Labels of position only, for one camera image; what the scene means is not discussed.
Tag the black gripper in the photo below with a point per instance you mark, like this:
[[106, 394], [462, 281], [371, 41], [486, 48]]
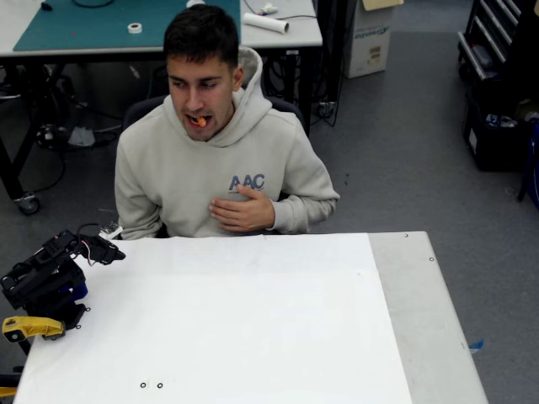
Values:
[[109, 252]]

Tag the small orange carrot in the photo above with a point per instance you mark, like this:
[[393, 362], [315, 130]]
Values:
[[201, 122]]

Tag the left forearm in beige sleeve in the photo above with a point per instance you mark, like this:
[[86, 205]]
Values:
[[303, 210]]

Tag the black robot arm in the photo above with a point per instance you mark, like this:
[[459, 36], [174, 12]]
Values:
[[42, 282]]

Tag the person's left hand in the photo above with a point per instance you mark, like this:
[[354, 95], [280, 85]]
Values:
[[246, 210]]

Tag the black caster wheel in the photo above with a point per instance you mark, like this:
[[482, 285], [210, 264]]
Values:
[[326, 110], [28, 205]]

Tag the yellow bar clamp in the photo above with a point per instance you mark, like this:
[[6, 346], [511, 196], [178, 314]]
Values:
[[7, 389], [33, 326]]

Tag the man in beige hoodie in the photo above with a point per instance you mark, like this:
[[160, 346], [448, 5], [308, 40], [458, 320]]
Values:
[[181, 168]]

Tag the crumpled white sheet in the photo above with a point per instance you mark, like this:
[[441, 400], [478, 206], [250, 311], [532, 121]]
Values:
[[81, 136]]

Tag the large white paper sheet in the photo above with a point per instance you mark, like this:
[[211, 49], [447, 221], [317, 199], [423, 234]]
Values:
[[231, 320]]

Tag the black office chair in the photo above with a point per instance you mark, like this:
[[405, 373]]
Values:
[[137, 111]]

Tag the white tape roll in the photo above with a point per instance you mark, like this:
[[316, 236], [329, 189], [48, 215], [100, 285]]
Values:
[[135, 28]]

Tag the green cutting mat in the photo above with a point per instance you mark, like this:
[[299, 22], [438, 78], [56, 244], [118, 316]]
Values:
[[84, 25]]

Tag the rolled white paper tube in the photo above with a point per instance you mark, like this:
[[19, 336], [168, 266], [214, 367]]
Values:
[[265, 22]]

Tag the grey workbench with black legs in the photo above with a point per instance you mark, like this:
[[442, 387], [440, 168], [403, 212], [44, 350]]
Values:
[[290, 38]]

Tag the white cardboard box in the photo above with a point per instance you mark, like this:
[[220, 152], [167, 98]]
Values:
[[370, 42]]

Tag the manila folder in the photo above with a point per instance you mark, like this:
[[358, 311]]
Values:
[[381, 3]]

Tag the blue tape scrap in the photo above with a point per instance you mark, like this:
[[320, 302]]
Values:
[[476, 345]]

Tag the black storage bin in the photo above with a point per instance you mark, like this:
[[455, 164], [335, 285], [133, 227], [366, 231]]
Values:
[[492, 147]]

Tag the black tool cabinet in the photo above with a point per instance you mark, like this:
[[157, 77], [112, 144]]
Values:
[[488, 38]]

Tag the small gripper camera board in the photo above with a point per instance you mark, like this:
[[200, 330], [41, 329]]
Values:
[[110, 230]]

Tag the blue chair frame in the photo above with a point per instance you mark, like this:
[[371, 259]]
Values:
[[531, 164]]

